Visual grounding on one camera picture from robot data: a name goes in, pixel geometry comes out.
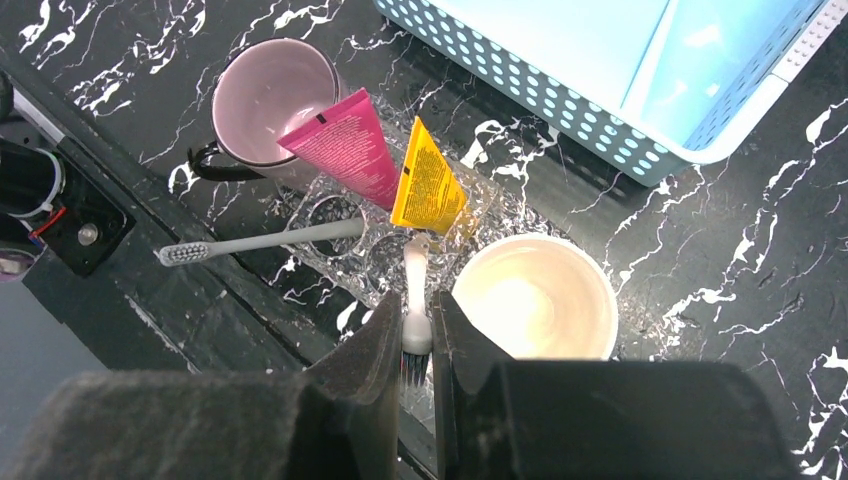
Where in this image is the pink toothpaste tube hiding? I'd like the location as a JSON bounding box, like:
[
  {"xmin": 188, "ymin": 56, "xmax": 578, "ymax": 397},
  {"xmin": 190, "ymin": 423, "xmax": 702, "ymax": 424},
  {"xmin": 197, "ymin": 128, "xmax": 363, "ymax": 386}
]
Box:
[{"xmin": 277, "ymin": 88, "xmax": 400, "ymax": 211}]

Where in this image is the purple mug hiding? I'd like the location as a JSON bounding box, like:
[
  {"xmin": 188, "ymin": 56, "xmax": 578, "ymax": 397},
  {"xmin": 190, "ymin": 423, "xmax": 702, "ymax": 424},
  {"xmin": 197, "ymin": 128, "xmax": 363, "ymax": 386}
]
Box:
[{"xmin": 187, "ymin": 38, "xmax": 350, "ymax": 193}]

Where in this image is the clear plastic tray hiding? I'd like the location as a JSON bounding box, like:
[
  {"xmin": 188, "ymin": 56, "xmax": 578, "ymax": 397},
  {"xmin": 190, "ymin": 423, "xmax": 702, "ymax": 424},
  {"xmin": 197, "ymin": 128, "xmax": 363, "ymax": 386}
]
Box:
[{"xmin": 281, "ymin": 99, "xmax": 531, "ymax": 432}]

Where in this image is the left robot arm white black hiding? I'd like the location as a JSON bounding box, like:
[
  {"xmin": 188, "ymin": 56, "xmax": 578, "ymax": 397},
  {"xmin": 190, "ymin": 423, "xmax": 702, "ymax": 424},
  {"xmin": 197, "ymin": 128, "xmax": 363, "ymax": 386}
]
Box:
[{"xmin": 1, "ymin": 135, "xmax": 136, "ymax": 278}]

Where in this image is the yellow mug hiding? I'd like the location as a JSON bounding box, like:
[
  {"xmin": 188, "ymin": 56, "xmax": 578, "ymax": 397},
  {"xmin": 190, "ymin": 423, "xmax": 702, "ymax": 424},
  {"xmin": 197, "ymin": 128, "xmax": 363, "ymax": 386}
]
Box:
[{"xmin": 452, "ymin": 233, "xmax": 619, "ymax": 360}]

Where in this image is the light blue plastic basket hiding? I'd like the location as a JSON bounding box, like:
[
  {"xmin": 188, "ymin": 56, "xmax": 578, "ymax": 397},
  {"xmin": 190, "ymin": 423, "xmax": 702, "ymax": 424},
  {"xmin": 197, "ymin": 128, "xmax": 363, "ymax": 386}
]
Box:
[{"xmin": 376, "ymin": 0, "xmax": 847, "ymax": 186}]

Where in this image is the yellow toothpaste tube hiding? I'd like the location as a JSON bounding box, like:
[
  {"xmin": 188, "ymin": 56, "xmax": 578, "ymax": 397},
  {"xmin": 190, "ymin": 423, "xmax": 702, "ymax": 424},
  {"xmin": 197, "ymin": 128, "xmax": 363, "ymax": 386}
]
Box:
[{"xmin": 390, "ymin": 117, "xmax": 467, "ymax": 235}]

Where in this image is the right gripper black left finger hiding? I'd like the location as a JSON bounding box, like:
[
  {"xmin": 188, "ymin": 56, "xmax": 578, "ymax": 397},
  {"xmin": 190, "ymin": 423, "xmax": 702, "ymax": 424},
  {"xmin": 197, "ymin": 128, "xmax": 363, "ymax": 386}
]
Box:
[{"xmin": 6, "ymin": 293, "xmax": 402, "ymax": 479}]

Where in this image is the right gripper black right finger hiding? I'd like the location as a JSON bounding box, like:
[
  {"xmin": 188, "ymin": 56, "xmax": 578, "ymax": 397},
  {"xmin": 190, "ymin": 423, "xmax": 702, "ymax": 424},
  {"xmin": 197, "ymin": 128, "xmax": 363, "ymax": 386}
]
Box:
[{"xmin": 432, "ymin": 291, "xmax": 800, "ymax": 479}]

